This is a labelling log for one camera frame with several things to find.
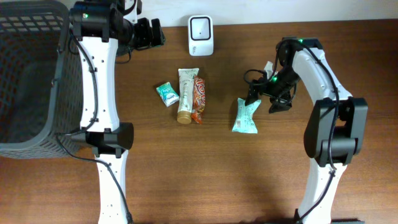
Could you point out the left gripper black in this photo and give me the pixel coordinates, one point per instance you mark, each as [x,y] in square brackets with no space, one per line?
[148,40]

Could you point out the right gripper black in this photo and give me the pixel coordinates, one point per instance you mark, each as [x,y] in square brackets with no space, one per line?
[265,89]

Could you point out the teal snack packet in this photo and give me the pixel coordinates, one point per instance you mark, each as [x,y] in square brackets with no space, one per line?
[244,122]

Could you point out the white cream tube gold cap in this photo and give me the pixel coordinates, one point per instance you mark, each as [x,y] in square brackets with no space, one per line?
[186,81]

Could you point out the small teal tissue packet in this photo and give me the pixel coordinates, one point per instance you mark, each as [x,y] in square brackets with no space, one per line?
[167,94]

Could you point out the red orange snack bar wrapper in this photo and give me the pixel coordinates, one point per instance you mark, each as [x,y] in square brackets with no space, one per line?
[199,99]

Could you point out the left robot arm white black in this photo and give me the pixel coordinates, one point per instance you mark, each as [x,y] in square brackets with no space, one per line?
[103,31]

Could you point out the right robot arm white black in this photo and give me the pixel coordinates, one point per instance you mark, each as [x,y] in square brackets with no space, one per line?
[335,130]

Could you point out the white barcode scanner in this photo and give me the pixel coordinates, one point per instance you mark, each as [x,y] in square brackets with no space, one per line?
[200,36]

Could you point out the grey plastic mesh basket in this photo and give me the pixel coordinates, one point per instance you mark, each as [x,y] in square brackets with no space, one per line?
[41,81]

